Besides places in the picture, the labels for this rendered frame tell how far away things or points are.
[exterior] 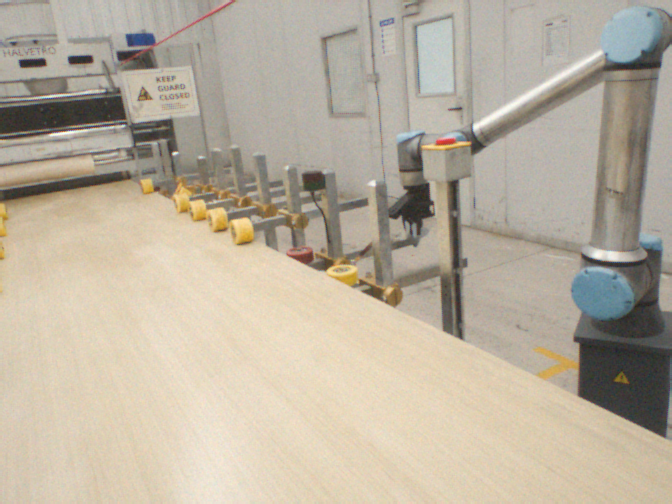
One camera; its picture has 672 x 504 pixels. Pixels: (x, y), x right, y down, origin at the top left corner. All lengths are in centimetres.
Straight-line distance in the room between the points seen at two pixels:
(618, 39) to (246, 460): 116
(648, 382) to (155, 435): 135
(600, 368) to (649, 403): 15
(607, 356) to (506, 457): 105
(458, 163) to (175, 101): 308
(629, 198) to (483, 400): 79
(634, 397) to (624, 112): 81
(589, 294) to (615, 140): 38
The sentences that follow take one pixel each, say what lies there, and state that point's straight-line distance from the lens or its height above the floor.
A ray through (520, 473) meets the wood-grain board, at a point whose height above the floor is 90.
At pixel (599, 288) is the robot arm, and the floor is 81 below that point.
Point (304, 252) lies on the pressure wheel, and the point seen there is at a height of 91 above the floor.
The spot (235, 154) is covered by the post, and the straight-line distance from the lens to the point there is 222.
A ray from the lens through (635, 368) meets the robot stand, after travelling 176.
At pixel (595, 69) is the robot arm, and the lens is 161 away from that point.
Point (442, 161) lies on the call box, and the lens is 109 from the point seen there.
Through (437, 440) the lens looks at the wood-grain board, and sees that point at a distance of 75.
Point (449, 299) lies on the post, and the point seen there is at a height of 89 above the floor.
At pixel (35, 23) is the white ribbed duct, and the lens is 800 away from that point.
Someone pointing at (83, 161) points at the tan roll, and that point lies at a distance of 393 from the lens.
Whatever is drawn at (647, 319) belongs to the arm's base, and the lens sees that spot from 175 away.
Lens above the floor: 135
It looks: 17 degrees down
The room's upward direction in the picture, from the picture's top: 6 degrees counter-clockwise
